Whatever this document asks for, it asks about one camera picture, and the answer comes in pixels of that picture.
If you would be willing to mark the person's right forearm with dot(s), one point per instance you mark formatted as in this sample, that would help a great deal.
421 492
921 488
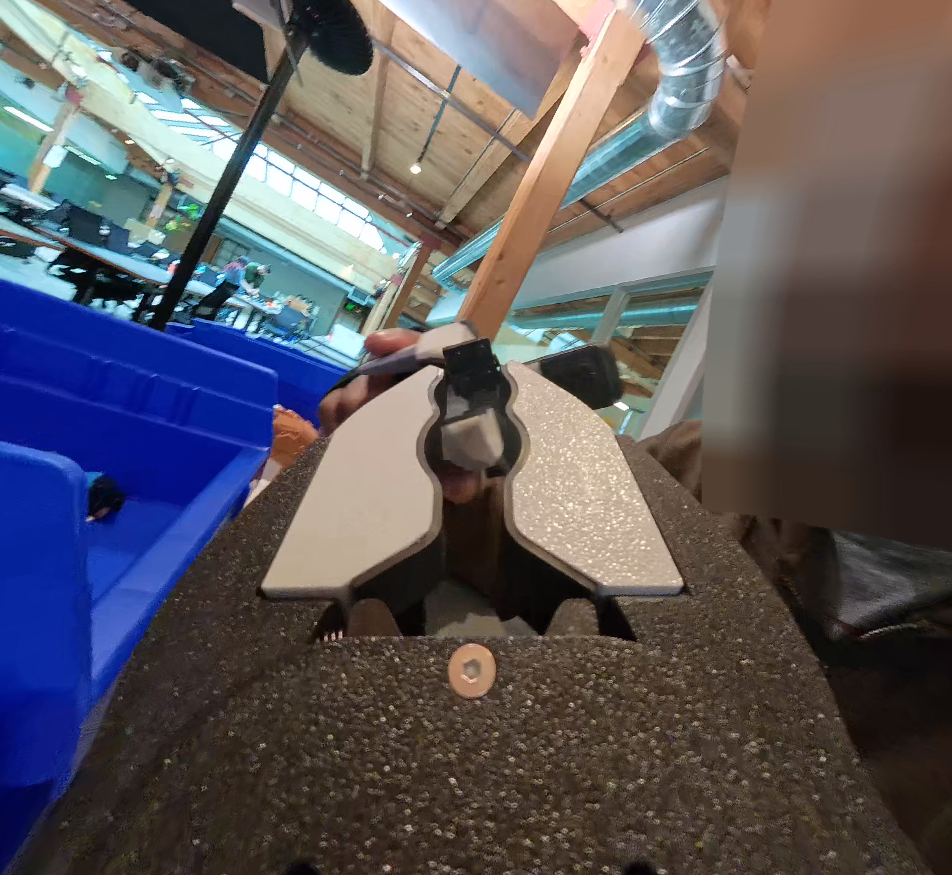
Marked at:
673 458

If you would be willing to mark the black stand pole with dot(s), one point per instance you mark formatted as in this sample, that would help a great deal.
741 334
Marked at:
225 183

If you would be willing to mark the brown brick-built toy animal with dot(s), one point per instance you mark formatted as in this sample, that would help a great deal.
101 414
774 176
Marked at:
294 436

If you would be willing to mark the stack of nested blue bins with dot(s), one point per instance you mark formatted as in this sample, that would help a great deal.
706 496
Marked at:
297 369

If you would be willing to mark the blue plastic bin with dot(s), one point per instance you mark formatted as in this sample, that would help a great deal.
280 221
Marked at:
149 399

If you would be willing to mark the wooden support post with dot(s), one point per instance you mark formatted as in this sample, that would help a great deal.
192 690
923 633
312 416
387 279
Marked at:
550 175

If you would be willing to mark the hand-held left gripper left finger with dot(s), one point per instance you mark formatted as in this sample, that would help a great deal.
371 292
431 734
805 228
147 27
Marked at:
364 495

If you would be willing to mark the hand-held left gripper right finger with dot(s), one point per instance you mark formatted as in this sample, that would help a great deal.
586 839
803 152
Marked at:
587 510

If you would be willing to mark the person's brown jacket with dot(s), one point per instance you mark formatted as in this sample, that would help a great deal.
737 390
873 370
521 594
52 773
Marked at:
855 577

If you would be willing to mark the black round light diffuser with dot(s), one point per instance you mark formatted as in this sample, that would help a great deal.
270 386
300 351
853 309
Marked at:
327 12

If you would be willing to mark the black toy brick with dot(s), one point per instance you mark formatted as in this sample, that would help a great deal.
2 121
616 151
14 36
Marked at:
468 369

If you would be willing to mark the silver ventilation duct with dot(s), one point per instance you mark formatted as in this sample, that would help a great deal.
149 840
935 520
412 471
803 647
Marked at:
684 71

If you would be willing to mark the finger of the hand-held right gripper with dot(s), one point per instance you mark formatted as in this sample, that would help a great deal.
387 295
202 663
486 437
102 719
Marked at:
454 339

